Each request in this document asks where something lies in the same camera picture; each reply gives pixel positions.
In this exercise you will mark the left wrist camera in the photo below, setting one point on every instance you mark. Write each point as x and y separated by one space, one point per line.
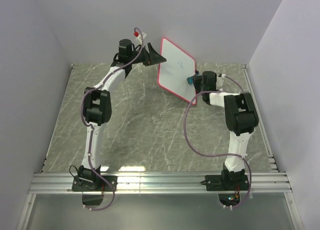
140 37

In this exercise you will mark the blue whiteboard eraser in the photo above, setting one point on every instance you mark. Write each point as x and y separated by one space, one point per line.
190 80

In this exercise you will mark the red framed whiteboard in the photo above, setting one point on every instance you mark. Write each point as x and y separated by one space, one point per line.
174 73

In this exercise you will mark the aluminium mounting rail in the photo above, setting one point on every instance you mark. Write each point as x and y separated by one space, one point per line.
157 183

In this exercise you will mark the right side aluminium rail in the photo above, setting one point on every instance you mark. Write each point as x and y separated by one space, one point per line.
271 158

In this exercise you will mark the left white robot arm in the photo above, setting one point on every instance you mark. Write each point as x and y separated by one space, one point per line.
96 107

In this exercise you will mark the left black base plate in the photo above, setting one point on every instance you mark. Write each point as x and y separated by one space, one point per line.
80 185

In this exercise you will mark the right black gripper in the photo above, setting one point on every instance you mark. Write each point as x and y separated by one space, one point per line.
196 80

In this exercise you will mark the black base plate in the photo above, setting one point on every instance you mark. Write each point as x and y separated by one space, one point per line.
223 183
80 185

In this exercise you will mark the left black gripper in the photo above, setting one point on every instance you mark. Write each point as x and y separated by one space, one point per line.
152 58

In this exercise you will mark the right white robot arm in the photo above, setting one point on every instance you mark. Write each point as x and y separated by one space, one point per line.
241 119

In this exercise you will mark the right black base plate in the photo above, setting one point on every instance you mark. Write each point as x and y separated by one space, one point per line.
223 183

